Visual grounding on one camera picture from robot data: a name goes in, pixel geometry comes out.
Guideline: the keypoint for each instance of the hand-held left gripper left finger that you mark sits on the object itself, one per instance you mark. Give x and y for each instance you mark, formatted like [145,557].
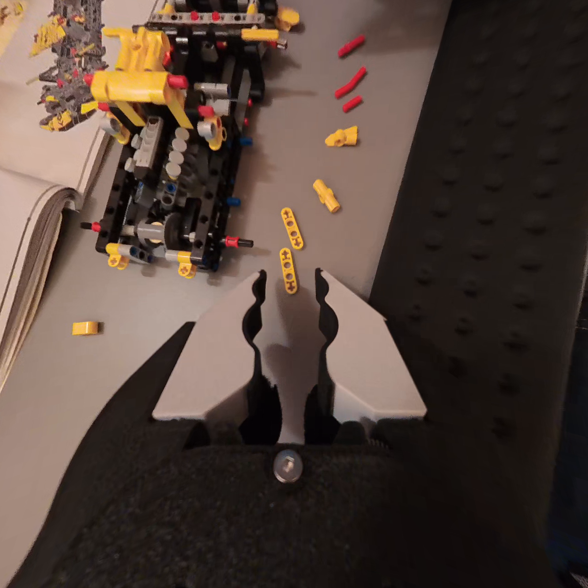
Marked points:
[211,367]

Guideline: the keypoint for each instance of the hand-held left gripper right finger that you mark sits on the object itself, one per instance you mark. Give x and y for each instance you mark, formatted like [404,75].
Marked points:
[372,367]

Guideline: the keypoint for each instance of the yellow thin lego beam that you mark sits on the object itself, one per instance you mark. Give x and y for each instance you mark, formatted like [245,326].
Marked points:
[292,228]
[288,271]

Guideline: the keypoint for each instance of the yellow curved lego slope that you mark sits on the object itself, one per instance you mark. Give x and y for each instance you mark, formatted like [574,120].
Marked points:
[85,328]

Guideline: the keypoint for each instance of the yellow black lego car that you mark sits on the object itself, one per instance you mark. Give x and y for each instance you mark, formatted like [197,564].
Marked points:
[138,87]

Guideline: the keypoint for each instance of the yellow lego axle connector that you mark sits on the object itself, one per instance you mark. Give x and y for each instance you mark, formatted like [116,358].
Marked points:
[326,195]

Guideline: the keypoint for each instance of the yellow wedge lego connector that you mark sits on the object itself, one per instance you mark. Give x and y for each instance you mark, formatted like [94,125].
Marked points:
[342,137]

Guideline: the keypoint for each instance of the bent red lego piece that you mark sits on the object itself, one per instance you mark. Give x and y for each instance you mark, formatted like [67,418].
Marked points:
[350,83]

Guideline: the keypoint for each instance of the lego instruction booklet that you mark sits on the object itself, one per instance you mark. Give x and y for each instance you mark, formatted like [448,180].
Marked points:
[27,147]

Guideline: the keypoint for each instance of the black perforated mat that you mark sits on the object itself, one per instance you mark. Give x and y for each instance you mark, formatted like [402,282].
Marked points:
[482,229]

